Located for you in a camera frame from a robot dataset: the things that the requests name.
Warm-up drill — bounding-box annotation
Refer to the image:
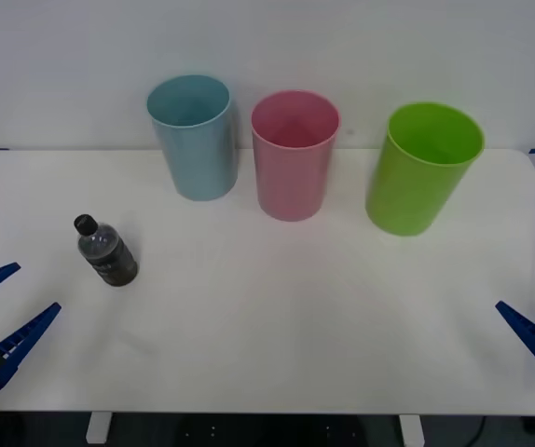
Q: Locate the dark plastic bottle black cap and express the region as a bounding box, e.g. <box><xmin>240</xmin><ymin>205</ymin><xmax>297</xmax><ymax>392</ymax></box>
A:
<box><xmin>73</xmin><ymin>213</ymin><xmax>140</xmax><ymax>289</ymax></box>

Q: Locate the white table leg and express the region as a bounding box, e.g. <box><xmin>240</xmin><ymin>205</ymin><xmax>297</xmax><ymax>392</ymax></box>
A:
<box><xmin>398</xmin><ymin>413</ymin><xmax>425</xmax><ymax>447</ymax></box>
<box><xmin>85</xmin><ymin>412</ymin><xmax>112</xmax><ymax>444</ymax></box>

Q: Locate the green plastic bin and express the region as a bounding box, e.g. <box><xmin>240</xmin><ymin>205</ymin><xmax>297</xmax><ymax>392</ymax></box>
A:
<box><xmin>364</xmin><ymin>102</ymin><xmax>487</xmax><ymax>237</ymax></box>

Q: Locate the pale blue plastic bin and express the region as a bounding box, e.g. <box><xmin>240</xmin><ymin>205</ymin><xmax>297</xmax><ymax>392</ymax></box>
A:
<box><xmin>145</xmin><ymin>74</ymin><xmax>240</xmax><ymax>202</ymax></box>

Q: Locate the pink plastic bin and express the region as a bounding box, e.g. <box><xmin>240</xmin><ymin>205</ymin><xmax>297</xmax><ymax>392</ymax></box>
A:
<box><xmin>250</xmin><ymin>89</ymin><xmax>341</xmax><ymax>223</ymax></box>

